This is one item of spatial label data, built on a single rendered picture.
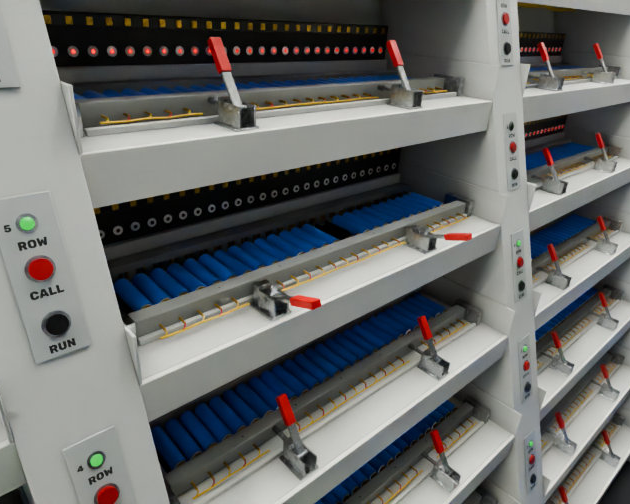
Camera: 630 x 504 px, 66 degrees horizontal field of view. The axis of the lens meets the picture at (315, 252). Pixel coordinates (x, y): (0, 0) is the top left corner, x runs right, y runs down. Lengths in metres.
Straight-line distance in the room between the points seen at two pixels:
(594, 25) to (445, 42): 0.70
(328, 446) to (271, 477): 0.08
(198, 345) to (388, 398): 0.32
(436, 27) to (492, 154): 0.22
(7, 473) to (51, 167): 0.23
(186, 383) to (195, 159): 0.20
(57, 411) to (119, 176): 0.19
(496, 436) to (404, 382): 0.29
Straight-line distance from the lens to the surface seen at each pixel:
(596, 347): 1.32
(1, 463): 0.45
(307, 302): 0.46
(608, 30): 1.50
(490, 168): 0.83
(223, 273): 0.56
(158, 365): 0.47
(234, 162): 0.48
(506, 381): 0.94
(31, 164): 0.41
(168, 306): 0.50
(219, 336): 0.49
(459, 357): 0.81
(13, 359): 0.42
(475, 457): 0.93
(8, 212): 0.40
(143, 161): 0.43
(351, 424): 0.67
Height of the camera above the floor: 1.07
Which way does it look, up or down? 13 degrees down
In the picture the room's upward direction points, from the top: 9 degrees counter-clockwise
